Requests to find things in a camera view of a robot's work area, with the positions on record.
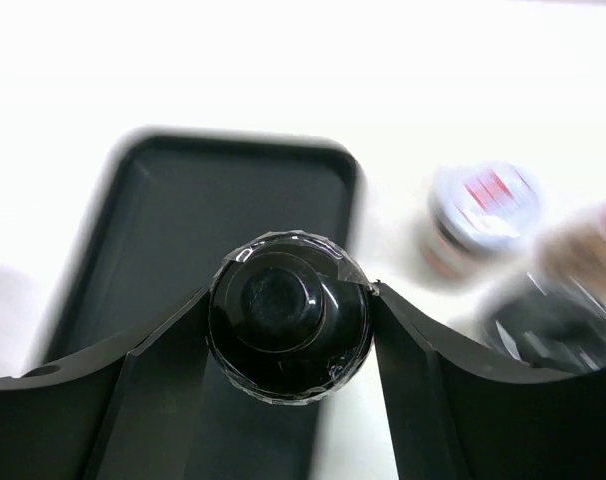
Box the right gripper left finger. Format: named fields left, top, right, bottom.
left=0, top=289, right=209, bottom=479

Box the black-cap pale spice bottle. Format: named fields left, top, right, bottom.
left=476, top=273, right=606, bottom=375

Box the black-cap brown spice bottle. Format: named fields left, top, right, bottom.
left=207, top=230, right=379, bottom=406

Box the black rectangular plastic tray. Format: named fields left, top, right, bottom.
left=46, top=136, right=358, bottom=479

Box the pink-cap pepper shaker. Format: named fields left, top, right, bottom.
left=537, top=200, right=606, bottom=290

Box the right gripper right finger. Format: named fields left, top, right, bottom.
left=371, top=285, right=606, bottom=479

